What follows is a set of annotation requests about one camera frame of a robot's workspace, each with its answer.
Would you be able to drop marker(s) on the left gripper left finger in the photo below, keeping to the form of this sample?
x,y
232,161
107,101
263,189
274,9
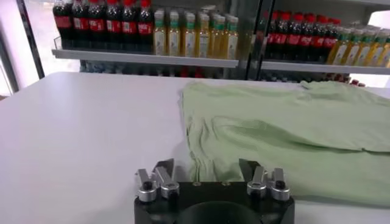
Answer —
x,y
164,170

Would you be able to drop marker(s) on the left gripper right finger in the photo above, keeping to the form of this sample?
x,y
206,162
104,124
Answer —
x,y
259,179

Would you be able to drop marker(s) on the green t-shirt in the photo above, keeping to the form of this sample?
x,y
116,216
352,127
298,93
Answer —
x,y
274,131

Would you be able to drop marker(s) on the cola bottle red cap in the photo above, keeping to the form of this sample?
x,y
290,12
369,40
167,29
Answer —
x,y
97,25
198,72
294,39
62,22
114,26
80,23
319,41
129,27
145,28
184,72
282,39
306,40
331,42
272,38

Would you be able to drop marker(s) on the grey metal shelf rack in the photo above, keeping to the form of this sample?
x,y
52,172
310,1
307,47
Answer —
x,y
137,58
320,67

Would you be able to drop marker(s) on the black window frame post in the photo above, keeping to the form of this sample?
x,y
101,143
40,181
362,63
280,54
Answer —
x,y
30,39

